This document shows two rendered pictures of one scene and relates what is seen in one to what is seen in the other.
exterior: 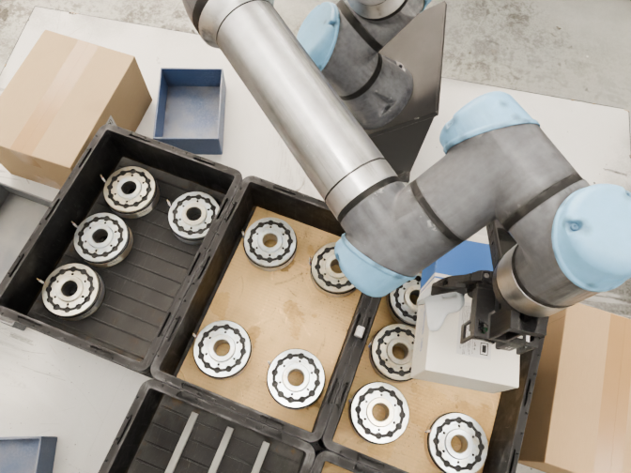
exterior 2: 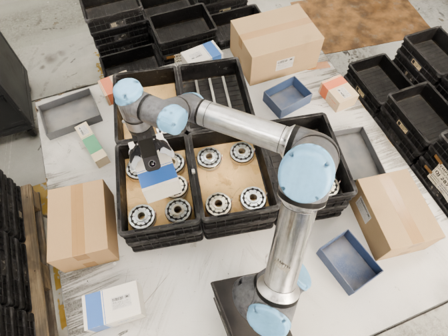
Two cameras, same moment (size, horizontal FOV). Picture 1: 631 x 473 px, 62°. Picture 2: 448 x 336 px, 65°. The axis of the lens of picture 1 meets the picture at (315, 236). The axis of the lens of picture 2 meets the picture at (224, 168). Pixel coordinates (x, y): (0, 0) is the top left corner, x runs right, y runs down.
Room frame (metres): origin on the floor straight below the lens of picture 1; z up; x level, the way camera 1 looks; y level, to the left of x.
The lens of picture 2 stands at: (0.84, -0.26, 2.12)
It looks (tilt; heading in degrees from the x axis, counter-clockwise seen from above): 60 degrees down; 155
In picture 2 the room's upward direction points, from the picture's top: 1 degrees counter-clockwise
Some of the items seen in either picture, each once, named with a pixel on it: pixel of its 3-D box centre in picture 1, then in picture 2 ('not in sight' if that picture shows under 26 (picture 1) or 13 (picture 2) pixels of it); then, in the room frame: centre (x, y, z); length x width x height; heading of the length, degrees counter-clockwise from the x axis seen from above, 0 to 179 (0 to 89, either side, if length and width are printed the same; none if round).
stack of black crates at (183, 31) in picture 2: not in sight; (185, 49); (-1.08, 0.33, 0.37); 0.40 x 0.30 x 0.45; 85
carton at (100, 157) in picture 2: not in sight; (92, 144); (-0.28, -0.44, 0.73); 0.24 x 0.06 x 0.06; 9
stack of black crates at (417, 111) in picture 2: not in sight; (415, 127); (0.16, 1.39, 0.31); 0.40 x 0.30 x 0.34; 175
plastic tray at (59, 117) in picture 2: not in sight; (70, 113); (-0.52, -0.49, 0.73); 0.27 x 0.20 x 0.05; 91
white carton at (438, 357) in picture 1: (466, 311); (155, 167); (0.20, -0.22, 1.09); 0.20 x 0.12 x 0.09; 176
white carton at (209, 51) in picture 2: not in sight; (202, 59); (-0.55, 0.26, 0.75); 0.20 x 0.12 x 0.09; 94
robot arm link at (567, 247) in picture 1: (578, 246); (132, 101); (0.18, -0.22, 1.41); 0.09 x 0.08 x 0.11; 36
